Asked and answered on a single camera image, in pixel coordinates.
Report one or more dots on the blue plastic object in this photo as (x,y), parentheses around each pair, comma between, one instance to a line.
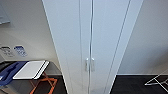
(8,74)

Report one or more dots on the white wardrobe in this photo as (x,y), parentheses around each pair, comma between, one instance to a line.
(53,40)

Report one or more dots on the blue wall sticker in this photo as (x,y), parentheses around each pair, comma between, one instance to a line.
(20,50)

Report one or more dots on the orange frame stand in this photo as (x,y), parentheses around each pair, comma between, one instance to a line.
(33,89)

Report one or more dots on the white wardrobe door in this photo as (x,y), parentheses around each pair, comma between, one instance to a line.
(71,33)
(106,33)

